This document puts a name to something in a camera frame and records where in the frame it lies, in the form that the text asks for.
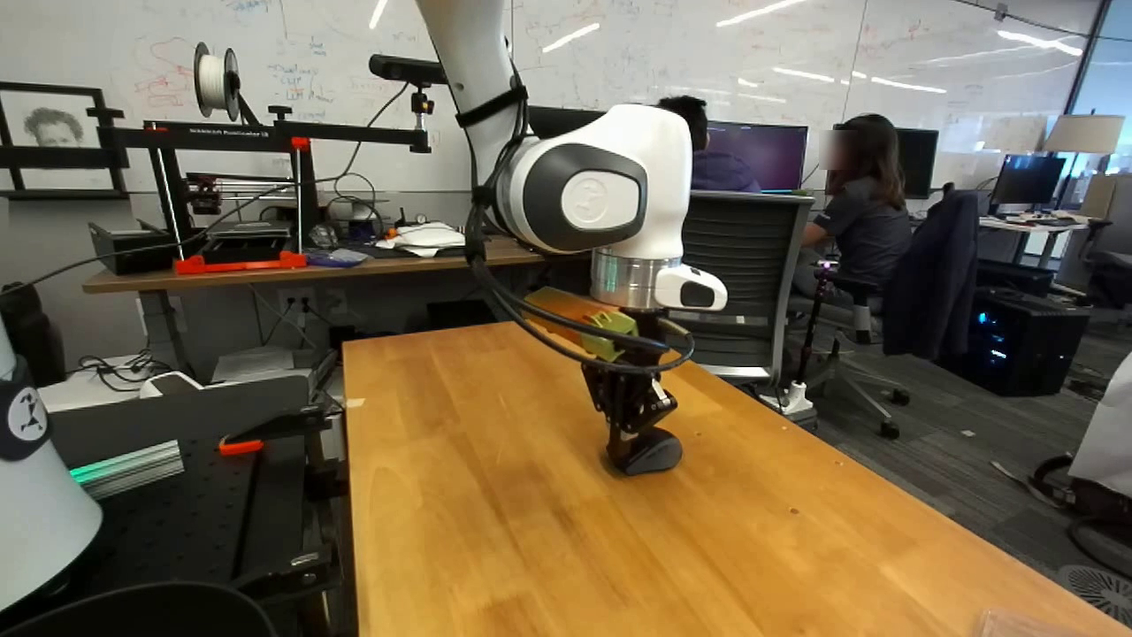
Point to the white device on desk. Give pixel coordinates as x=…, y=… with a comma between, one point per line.
x=423, y=238

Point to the seated person with dark hair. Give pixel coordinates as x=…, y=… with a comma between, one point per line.
x=862, y=222

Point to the black box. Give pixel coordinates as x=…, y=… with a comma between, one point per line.
x=128, y=247

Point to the black round bowl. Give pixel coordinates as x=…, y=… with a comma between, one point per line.
x=141, y=614

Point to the dark computer monitor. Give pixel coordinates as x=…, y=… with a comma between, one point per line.
x=916, y=165

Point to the black computer tower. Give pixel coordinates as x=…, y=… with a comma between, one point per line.
x=1027, y=342

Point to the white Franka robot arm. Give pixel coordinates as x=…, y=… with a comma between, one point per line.
x=587, y=199

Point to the white filament spool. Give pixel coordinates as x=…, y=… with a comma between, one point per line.
x=217, y=80

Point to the framed portrait picture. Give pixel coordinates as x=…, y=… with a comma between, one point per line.
x=50, y=125

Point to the black camera on mount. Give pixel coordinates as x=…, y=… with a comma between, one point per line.
x=407, y=68

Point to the green wrist camera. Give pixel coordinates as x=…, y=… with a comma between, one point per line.
x=609, y=327

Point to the dark jacket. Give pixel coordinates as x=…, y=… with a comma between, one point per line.
x=932, y=268

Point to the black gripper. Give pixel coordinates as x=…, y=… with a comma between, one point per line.
x=632, y=382

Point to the wooden side desk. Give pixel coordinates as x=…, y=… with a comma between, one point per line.
x=355, y=268

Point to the computer monitor with purple screen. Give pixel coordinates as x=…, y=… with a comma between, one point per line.
x=754, y=156

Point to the white cone with black band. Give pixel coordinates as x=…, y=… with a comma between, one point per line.
x=35, y=508

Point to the black and orange 3D printer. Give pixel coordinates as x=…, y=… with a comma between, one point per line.
x=236, y=241

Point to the black office chair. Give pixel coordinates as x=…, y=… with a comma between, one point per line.
x=872, y=404

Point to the beige lamp shade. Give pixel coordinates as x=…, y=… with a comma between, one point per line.
x=1011, y=135
x=1083, y=133

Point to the computer monitor on office desk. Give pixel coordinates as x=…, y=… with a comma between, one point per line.
x=1027, y=178

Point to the white garment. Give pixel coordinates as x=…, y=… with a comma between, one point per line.
x=1108, y=437

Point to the green translucent tube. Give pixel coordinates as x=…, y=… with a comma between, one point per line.
x=126, y=467

